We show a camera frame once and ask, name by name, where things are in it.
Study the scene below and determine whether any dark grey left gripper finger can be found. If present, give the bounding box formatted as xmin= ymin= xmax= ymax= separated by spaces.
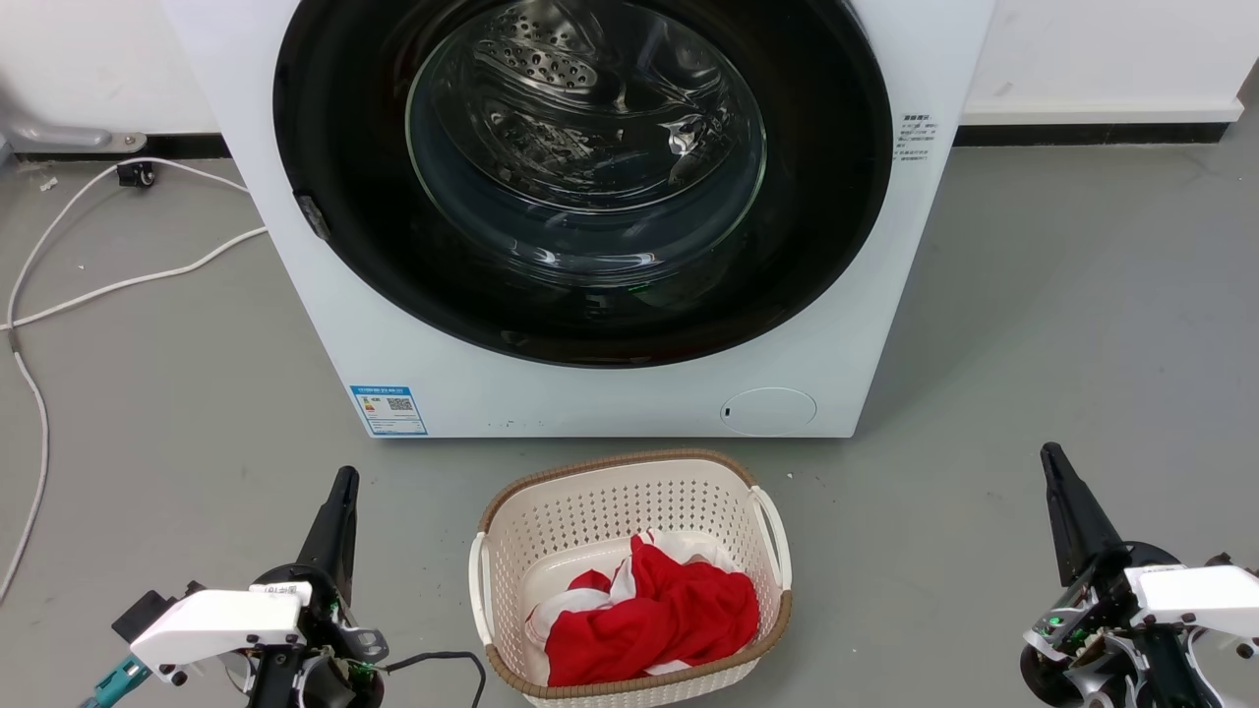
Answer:
xmin=295 ymin=466 xmax=361 ymax=603

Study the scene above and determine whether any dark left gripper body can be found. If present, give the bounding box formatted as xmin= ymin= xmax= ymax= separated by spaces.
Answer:
xmin=246 ymin=563 xmax=390 ymax=708

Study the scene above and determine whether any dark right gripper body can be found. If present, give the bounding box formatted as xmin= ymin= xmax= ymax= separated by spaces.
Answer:
xmin=1018 ymin=541 xmax=1230 ymax=708

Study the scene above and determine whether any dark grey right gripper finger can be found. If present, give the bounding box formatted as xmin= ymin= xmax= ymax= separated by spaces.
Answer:
xmin=1040 ymin=442 xmax=1127 ymax=589

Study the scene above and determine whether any black round glass washer door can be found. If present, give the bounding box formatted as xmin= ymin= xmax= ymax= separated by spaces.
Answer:
xmin=272 ymin=0 xmax=894 ymax=370

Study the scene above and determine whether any white front-load washing machine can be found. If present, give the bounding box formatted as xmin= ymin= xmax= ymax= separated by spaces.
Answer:
xmin=160 ymin=0 xmax=996 ymax=440

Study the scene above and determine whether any blue energy label sticker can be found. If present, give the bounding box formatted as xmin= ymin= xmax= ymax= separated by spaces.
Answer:
xmin=349 ymin=384 xmax=429 ymax=438

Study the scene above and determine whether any cream plastic laundry basket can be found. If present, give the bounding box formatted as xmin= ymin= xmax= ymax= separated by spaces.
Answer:
xmin=468 ymin=449 xmax=794 ymax=708

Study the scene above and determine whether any round white filter cover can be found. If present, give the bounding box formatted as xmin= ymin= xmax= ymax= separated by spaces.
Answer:
xmin=720 ymin=386 xmax=818 ymax=438

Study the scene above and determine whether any red garment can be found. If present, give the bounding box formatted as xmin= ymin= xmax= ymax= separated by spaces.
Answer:
xmin=544 ymin=534 xmax=761 ymax=688

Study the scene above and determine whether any steel perforated washer drum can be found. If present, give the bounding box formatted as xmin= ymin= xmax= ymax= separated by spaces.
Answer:
xmin=408 ymin=0 xmax=767 ymax=286

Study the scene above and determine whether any teal cable connector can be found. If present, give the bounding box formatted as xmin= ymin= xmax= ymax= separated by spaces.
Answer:
xmin=79 ymin=654 xmax=153 ymax=708

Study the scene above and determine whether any white power cable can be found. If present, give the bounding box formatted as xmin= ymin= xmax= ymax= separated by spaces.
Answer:
xmin=0 ymin=157 xmax=269 ymax=603

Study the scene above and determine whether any grey pipe bracket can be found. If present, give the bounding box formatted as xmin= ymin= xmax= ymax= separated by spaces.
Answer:
xmin=0 ymin=93 xmax=149 ymax=155

